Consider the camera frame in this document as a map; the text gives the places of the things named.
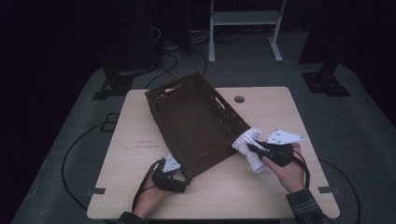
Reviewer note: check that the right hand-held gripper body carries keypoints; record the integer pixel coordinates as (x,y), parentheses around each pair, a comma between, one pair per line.
(280,154)

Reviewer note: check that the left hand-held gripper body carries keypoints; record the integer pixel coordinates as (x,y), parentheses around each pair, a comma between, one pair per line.
(166,183)

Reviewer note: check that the white knitted cloth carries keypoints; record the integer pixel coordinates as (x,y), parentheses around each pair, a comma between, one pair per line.
(249,149)

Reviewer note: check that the brown wicker basket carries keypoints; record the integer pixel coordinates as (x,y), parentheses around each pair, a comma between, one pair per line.
(196,124)

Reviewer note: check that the person's right hand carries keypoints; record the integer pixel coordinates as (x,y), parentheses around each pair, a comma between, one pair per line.
(289,177)

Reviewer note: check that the round grey table grommet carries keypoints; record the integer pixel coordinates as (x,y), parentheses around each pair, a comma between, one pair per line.
(239,99)

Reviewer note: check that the grey tape strip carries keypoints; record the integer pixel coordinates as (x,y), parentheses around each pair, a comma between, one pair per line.
(328,189)
(95,191)

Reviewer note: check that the black stand base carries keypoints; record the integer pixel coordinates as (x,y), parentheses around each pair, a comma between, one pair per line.
(115,85)
(325,84)

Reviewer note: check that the white metal stand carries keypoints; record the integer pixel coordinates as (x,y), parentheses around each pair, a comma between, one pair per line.
(211,46)

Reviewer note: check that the dark equipment rack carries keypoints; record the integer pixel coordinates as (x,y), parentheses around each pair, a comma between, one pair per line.
(134,37)

